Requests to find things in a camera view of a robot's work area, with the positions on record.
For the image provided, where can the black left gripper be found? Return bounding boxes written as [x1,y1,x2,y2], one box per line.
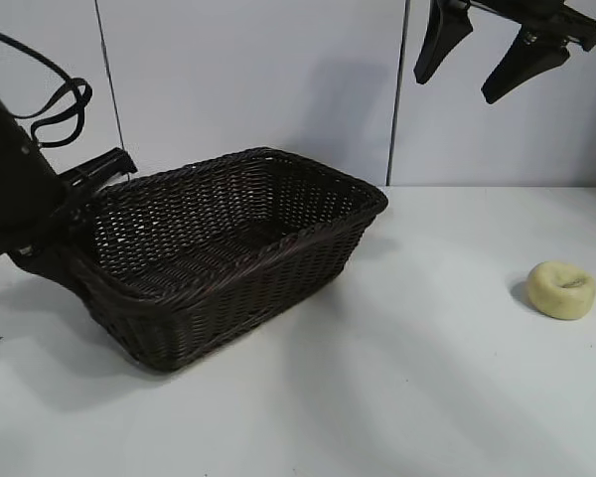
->
[0,81,133,302]

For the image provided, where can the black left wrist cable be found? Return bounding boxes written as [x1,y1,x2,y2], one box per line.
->
[0,26,94,149]

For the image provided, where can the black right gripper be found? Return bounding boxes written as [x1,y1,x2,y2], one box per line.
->
[413,0,596,104]

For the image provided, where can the dark brown wicker basket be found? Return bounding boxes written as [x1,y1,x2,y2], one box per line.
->
[62,145,389,372]

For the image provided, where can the pale yellow egg yolk pastry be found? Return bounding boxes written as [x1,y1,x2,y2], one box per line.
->
[525,259,596,320]

